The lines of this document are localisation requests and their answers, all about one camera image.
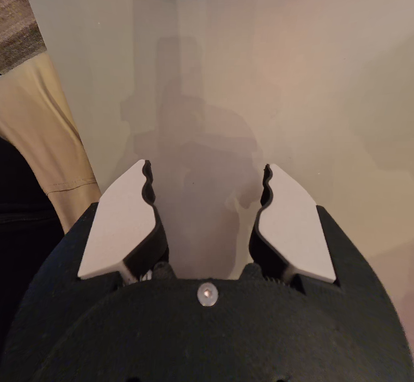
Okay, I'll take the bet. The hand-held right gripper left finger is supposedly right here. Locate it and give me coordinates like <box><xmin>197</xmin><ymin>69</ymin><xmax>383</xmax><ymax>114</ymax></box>
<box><xmin>78</xmin><ymin>159</ymin><xmax>169</xmax><ymax>284</ymax></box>

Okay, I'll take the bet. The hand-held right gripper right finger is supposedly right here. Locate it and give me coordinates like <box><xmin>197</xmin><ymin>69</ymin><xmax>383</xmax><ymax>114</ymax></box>
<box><xmin>250</xmin><ymin>163</ymin><xmax>337</xmax><ymax>285</ymax></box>

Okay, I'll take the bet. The dark cloth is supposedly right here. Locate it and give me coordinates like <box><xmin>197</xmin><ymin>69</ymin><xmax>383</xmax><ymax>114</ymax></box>
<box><xmin>0</xmin><ymin>136</ymin><xmax>65</xmax><ymax>344</ymax></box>

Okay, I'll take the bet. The beige sofa cushion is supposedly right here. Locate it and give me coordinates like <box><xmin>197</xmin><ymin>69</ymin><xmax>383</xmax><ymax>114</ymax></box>
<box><xmin>0</xmin><ymin>50</ymin><xmax>101</xmax><ymax>234</ymax></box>

